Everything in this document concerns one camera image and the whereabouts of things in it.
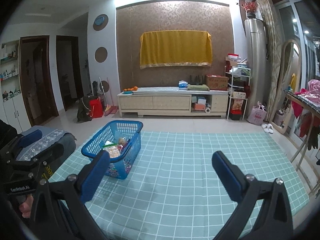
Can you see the white tape roll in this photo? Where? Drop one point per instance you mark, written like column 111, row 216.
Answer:
column 207, row 110

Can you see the clear green-ended cracker packet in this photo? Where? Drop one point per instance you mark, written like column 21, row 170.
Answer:
column 113, row 151

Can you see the vase of red flowers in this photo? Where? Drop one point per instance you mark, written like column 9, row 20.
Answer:
column 249, row 7

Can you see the beige tv cabinet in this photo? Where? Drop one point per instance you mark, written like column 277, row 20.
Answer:
column 155, row 102

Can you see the person's left hand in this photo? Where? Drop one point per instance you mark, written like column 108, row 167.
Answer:
column 25, row 207

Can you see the wooden folding table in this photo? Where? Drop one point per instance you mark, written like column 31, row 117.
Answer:
column 305, row 180

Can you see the blue tissue box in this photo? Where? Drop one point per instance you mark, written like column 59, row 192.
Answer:
column 183, row 85

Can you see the yellow cloth cover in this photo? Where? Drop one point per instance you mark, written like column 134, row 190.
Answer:
column 175, row 48

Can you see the silver tower air conditioner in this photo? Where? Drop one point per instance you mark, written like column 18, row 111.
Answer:
column 255, row 62

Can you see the dark bag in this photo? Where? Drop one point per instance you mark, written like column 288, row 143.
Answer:
column 83, row 108

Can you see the pink cloth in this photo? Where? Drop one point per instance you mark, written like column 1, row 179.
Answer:
column 314, row 87

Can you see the teal plate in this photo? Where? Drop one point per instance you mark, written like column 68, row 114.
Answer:
column 127, row 92

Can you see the dark gloves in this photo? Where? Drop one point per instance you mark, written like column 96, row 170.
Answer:
column 313, row 138

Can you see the standing mirror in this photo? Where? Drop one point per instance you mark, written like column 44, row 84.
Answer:
column 287, row 75

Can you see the red white packet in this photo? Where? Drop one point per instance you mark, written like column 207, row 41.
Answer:
column 233, row 56

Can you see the black router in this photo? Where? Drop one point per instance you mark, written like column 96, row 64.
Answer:
column 196, row 80

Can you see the orange box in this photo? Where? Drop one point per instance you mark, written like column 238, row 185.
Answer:
column 198, row 107

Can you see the teal checked mat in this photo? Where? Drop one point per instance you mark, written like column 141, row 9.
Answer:
column 175, row 192

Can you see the red garment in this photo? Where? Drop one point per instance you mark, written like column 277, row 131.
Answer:
column 298, row 105

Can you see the white shelf cabinet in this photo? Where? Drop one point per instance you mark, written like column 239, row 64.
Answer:
column 15, row 110

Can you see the round plaque with blue plate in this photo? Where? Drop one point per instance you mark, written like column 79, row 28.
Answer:
column 100, row 22

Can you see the cardboard box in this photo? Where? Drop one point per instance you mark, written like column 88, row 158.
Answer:
column 217, row 82

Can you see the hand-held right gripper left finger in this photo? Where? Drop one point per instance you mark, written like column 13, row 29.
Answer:
column 96, row 177

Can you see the white slipper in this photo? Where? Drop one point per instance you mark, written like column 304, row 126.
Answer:
column 265, row 127
column 270, row 129

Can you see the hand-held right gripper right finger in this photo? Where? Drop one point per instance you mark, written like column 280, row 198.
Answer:
column 226, row 177

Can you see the green folded cloth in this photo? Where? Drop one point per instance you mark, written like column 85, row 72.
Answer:
column 198, row 87

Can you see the patterned curtain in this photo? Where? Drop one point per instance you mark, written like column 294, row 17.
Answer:
column 270, row 35

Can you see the red bucket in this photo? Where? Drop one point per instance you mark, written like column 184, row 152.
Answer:
column 96, row 108

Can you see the dark wooden door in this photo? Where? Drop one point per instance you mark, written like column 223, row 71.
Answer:
column 48, row 80

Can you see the pink bag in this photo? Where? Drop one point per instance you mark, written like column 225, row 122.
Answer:
column 257, row 115

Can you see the pile of oranges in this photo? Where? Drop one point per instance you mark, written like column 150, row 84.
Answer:
column 131, row 88

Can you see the floral lace cloth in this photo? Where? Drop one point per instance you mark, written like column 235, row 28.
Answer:
column 42, row 141

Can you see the blue plastic basket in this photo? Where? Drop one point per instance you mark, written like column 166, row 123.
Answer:
column 130, row 132

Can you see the round brown wall plaque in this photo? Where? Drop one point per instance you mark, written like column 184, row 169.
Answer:
column 101, row 54

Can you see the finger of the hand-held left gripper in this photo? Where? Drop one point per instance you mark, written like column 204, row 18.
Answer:
column 47, row 156
column 31, row 137

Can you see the pink dustpan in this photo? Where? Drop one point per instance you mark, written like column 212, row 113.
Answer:
column 111, row 110

